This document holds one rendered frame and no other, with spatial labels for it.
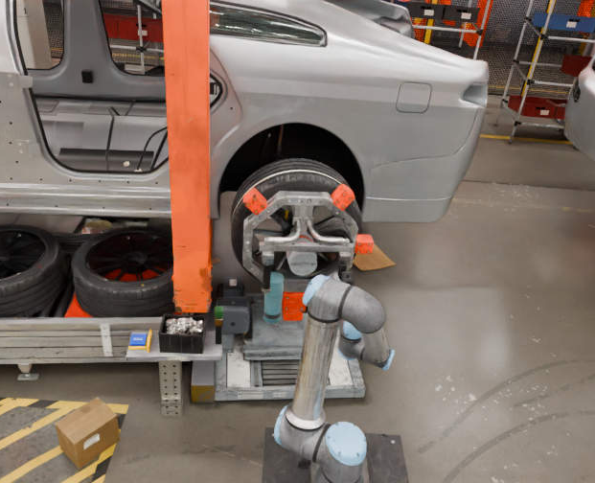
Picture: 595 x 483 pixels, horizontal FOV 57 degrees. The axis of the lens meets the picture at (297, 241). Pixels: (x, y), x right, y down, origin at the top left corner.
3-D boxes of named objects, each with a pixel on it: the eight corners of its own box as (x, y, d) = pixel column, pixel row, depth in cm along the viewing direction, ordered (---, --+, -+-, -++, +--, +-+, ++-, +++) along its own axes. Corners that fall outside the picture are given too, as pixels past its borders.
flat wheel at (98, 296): (180, 250, 356) (179, 218, 343) (207, 312, 305) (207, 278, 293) (72, 266, 331) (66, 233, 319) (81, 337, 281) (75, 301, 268)
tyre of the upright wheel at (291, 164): (204, 218, 285) (292, 285, 315) (202, 242, 265) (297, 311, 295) (293, 130, 264) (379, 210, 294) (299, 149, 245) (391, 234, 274)
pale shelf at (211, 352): (221, 335, 269) (222, 331, 268) (221, 359, 255) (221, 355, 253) (131, 335, 263) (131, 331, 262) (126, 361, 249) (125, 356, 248)
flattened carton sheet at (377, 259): (359, 229, 451) (359, 225, 449) (395, 266, 410) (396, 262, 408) (327, 234, 439) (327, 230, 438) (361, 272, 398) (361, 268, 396)
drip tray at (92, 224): (151, 220, 436) (151, 216, 434) (139, 248, 401) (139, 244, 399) (85, 216, 433) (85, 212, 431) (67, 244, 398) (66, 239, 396)
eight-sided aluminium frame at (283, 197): (345, 285, 286) (360, 192, 257) (348, 292, 281) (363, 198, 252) (240, 285, 279) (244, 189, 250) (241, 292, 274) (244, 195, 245)
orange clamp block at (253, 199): (266, 199, 256) (253, 186, 251) (267, 207, 249) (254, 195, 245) (256, 208, 258) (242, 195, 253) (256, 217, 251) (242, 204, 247)
